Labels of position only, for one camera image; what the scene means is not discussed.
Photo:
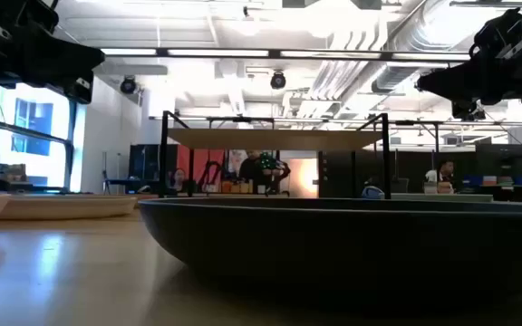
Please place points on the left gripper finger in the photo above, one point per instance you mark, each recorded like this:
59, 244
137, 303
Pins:
57, 50
89, 63

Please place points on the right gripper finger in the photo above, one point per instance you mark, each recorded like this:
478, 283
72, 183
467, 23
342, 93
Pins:
460, 95
465, 77

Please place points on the mint green plate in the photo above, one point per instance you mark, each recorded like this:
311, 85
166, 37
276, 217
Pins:
442, 198

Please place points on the pink plate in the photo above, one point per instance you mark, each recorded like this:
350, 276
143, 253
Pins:
66, 207

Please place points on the black plate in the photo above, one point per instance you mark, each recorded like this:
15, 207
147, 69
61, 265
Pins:
333, 240

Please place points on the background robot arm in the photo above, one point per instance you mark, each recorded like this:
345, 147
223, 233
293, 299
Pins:
275, 174
211, 176

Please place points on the black ceiling spotlight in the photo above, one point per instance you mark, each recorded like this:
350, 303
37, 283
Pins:
278, 80
128, 86

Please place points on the person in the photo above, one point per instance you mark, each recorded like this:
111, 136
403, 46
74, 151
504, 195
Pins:
249, 169
178, 177
444, 172

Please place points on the blue storage bins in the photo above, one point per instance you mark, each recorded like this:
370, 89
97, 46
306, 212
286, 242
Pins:
471, 180

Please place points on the window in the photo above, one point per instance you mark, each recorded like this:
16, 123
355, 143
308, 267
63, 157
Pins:
34, 136

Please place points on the black cabinet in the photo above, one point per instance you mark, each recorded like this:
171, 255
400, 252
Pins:
145, 163

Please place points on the long ceiling light fixture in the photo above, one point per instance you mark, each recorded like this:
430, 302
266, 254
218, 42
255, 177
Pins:
218, 53

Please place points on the blue white rounded object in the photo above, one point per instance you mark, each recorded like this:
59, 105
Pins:
372, 192

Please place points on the black partition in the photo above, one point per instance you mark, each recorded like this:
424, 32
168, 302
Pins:
338, 172

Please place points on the red panel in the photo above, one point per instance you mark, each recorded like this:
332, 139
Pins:
202, 158

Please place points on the silver ventilation duct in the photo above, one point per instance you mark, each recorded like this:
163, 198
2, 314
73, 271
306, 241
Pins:
392, 79

